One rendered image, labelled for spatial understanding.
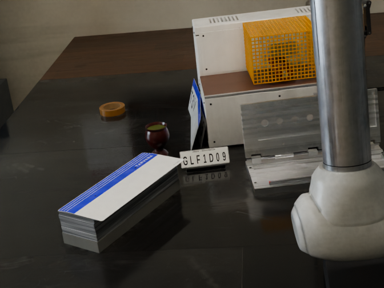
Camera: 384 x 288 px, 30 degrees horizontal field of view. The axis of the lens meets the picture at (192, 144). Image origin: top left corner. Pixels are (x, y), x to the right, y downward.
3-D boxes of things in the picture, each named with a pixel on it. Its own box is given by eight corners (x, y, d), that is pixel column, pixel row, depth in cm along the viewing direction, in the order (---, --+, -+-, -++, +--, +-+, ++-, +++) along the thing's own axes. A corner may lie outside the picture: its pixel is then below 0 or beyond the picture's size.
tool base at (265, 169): (255, 195, 216) (254, 185, 214) (245, 166, 235) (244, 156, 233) (399, 178, 217) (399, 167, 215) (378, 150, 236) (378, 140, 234)
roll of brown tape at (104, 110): (100, 108, 298) (100, 103, 297) (126, 106, 298) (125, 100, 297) (99, 118, 288) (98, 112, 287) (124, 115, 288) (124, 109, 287)
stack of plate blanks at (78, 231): (99, 253, 195) (93, 219, 191) (63, 243, 202) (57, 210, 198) (180, 188, 225) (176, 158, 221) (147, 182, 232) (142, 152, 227)
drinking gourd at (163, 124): (143, 159, 248) (139, 130, 243) (152, 149, 255) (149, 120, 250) (166, 160, 245) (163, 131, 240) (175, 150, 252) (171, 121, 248)
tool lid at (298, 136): (240, 104, 227) (239, 104, 229) (246, 163, 231) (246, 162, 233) (377, 88, 228) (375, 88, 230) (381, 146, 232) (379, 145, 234)
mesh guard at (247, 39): (253, 84, 244) (250, 37, 237) (245, 66, 262) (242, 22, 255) (320, 76, 244) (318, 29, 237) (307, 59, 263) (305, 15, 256)
